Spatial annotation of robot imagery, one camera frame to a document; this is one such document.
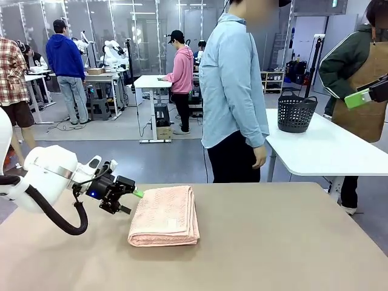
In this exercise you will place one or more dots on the person in brown apron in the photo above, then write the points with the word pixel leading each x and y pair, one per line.
pixel 354 69

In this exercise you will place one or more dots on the person in black white jacket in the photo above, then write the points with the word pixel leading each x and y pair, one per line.
pixel 36 60

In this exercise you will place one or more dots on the person's right hand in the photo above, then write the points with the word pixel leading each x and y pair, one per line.
pixel 259 157

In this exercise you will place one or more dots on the mannequin in plaid shirt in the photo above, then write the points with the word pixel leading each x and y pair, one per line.
pixel 12 82

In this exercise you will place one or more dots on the person in blue hoodie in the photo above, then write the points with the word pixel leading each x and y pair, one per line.
pixel 65 60

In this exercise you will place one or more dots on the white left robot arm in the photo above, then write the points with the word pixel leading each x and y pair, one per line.
pixel 48 175

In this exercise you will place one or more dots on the black storage crates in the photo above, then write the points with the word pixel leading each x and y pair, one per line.
pixel 296 72

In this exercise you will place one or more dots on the large white table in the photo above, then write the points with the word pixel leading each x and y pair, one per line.
pixel 321 151

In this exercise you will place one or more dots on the flat open cardboard box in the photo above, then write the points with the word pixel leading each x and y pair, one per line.
pixel 96 71

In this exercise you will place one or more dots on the wooden shoe shelf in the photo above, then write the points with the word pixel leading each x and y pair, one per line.
pixel 272 82

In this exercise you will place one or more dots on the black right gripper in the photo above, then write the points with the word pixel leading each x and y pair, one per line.
pixel 381 89

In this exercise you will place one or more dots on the cardboard box with print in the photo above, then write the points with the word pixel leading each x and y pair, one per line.
pixel 164 132

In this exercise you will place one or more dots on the small white desk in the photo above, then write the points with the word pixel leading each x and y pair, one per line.
pixel 38 77

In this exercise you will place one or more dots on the person in light blue shirt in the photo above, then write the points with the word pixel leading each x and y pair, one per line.
pixel 233 91

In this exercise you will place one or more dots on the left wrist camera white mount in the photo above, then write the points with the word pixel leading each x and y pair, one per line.
pixel 109 166

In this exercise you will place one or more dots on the black camera stand pole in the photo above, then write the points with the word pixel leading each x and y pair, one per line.
pixel 130 63

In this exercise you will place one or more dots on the grey step stool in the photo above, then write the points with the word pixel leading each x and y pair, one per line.
pixel 99 108

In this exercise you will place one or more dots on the grey workbench desk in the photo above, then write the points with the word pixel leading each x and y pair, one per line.
pixel 100 79

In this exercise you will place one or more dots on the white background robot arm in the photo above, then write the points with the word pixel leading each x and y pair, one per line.
pixel 112 53

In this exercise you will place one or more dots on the dark grey perforated basket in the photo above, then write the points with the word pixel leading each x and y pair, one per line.
pixel 297 115

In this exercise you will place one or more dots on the person in pink hoodie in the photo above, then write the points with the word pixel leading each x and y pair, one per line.
pixel 182 75

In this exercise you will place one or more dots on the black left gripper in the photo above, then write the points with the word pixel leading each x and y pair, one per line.
pixel 98 189

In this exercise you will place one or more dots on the pink towel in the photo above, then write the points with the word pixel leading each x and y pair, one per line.
pixel 166 215

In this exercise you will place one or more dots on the white standing desk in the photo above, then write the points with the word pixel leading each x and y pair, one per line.
pixel 151 82

